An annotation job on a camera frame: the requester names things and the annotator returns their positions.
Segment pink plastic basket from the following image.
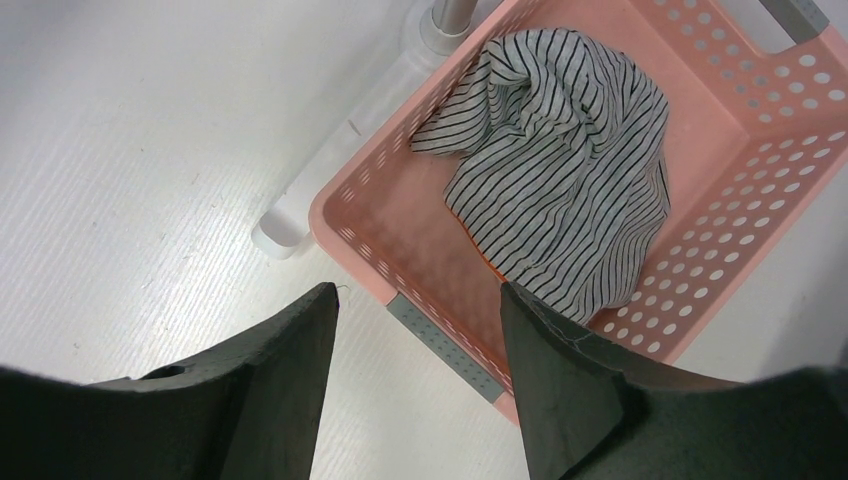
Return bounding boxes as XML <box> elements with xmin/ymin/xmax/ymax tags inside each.
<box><xmin>309</xmin><ymin>1</ymin><xmax>847</xmax><ymax>418</ymax></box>

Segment grey striped underwear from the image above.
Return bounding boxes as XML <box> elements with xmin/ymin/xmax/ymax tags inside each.
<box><xmin>411</xmin><ymin>28</ymin><xmax>670</xmax><ymax>324</ymax></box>

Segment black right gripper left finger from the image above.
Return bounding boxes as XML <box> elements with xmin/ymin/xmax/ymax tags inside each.
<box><xmin>1</xmin><ymin>282</ymin><xmax>339</xmax><ymax>479</ymax></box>

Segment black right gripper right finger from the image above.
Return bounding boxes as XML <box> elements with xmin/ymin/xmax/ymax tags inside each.
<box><xmin>501</xmin><ymin>283</ymin><xmax>847</xmax><ymax>479</ymax></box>

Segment white clothes rack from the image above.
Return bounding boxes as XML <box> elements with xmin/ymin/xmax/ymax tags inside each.
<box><xmin>251</xmin><ymin>1</ymin><xmax>497</xmax><ymax>260</ymax></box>

